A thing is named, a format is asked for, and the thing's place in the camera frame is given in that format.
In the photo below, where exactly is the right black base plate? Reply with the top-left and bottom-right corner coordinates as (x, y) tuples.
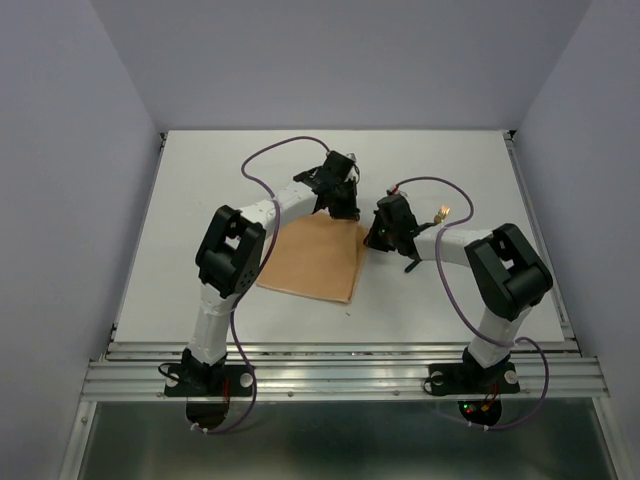
(422, 362), (521, 397)

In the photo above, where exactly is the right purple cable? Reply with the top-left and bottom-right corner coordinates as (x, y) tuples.
(387, 175), (552, 434)

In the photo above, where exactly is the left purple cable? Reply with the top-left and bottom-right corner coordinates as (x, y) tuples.
(189, 135), (331, 435)

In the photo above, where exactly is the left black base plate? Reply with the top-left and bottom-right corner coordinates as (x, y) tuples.
(158, 363), (253, 398)

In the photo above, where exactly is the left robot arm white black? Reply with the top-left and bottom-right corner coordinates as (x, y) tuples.
(169, 150), (360, 394)

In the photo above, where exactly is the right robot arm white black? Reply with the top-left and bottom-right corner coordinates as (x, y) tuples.
(364, 194), (553, 390)

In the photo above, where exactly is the peach cloth napkin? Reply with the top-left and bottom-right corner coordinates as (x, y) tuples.
(257, 213), (367, 304)

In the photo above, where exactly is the purple cable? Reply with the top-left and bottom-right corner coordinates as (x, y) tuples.
(189, 135), (331, 435)
(387, 175), (552, 434)

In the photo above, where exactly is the aluminium rail frame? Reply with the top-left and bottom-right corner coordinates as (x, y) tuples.
(61, 130), (630, 479)

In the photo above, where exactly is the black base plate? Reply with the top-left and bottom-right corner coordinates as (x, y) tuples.
(422, 362), (521, 397)
(158, 363), (253, 398)

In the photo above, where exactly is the gold fork black handle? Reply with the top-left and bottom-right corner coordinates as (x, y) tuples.
(421, 205), (451, 230)

